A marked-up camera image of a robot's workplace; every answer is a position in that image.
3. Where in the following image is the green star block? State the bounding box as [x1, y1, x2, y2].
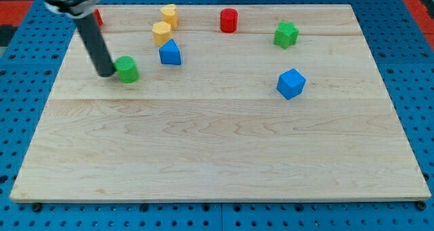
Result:
[273, 22, 299, 49]

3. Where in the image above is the red star block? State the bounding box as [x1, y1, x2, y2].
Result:
[93, 9, 103, 26]

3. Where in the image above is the wooden board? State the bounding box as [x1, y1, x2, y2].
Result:
[10, 5, 431, 203]

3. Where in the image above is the blue triangle block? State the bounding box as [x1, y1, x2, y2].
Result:
[159, 39, 182, 65]

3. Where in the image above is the blue cube block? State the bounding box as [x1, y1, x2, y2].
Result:
[277, 68, 306, 100]

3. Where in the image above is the red cylinder block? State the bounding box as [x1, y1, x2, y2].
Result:
[220, 8, 238, 33]

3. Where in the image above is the yellow hexagon block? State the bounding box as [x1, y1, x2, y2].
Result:
[152, 21, 173, 47]

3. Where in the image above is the green cylinder block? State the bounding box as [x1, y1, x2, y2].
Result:
[114, 56, 139, 83]

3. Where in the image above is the yellow heart block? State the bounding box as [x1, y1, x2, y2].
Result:
[160, 3, 178, 30]

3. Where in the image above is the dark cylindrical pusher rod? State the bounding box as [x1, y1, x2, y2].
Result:
[74, 13, 115, 77]

